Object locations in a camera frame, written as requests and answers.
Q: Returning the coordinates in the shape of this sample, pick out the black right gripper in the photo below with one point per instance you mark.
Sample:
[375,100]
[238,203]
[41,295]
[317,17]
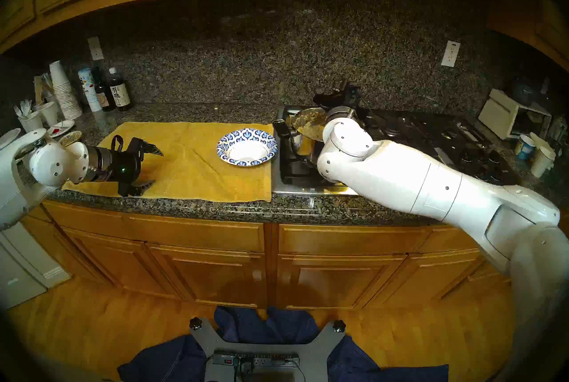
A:
[346,96]

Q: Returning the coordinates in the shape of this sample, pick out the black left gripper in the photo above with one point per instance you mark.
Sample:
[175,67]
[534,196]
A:
[126,165]

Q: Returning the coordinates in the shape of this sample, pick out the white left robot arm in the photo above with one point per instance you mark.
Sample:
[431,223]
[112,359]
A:
[53,165]

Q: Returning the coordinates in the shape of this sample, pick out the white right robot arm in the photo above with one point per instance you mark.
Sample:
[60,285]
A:
[400,172]

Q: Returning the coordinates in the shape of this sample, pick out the cooked oatmeal mass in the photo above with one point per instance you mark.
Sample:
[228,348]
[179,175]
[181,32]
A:
[311,125]

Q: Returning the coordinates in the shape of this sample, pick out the blue patterned paper bowl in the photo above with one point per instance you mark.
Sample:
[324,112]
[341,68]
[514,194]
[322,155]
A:
[231,141]

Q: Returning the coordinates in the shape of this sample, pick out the plain white bowl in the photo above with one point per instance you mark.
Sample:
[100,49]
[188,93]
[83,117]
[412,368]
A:
[9,137]

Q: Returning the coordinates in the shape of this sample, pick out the yellow towel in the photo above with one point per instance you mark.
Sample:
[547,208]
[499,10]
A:
[191,163]

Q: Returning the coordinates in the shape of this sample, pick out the stainless steel pot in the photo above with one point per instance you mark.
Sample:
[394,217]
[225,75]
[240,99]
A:
[304,150]

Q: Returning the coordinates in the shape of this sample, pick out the wooden drawer front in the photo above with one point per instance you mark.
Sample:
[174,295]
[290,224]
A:
[444,242]
[351,239]
[195,232]
[84,214]

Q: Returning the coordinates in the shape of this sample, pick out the soy sauce bottle white label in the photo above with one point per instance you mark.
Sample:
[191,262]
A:
[120,94]

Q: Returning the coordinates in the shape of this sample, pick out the small dark sauce bottle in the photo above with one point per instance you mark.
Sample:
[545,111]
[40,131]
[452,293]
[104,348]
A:
[103,99]

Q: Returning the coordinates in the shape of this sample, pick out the white saucer red smear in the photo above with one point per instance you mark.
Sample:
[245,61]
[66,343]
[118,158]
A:
[62,125]

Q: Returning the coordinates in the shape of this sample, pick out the white blue cylindrical canister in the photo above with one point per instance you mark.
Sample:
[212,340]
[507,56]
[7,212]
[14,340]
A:
[90,92]

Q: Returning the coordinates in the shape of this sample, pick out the wooden lower cabinet door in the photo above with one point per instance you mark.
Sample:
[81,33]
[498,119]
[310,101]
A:
[422,276]
[124,265]
[213,274]
[333,281]

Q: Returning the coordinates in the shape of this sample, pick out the steel gas stove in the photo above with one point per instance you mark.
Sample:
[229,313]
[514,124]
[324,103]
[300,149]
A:
[422,128]

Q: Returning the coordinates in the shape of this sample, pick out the stack of paper cups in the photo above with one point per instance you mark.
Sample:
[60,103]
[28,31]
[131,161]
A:
[66,96]

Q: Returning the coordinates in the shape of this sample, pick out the paper cup holding forks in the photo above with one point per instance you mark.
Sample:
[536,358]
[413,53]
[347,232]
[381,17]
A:
[32,122]

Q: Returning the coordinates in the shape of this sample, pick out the wooden stirrer sticks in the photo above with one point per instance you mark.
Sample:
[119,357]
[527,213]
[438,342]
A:
[38,88]

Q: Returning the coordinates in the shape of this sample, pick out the white plastic fork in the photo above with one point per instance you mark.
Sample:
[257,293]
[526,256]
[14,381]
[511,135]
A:
[26,106]
[18,111]

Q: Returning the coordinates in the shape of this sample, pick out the white kitchen appliance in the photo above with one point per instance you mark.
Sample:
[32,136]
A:
[22,270]

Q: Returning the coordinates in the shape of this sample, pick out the black base knob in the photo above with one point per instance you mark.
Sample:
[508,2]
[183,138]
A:
[195,323]
[339,325]

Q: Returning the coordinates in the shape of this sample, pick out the white toaster oven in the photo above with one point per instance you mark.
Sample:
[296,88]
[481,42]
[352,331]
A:
[495,112]

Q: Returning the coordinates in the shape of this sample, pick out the dark blue cloth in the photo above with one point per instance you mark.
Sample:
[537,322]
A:
[249,325]

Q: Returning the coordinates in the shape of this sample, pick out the dark kettle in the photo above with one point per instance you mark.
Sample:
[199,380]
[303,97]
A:
[522,91]

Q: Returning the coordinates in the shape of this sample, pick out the blue printed paper cup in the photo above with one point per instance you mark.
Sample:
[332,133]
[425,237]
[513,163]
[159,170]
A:
[526,149]

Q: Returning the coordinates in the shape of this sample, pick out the white wall outlet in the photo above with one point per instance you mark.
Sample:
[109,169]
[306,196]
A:
[450,53]
[95,48]

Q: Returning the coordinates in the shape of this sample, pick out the wooden lower cabinet frame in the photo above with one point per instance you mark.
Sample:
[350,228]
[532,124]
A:
[271,261]

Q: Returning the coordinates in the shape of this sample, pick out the wooden corner wall cabinet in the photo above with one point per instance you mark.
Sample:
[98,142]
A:
[549,30]

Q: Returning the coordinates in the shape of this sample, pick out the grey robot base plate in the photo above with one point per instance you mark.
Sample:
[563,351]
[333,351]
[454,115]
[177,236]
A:
[320,350]

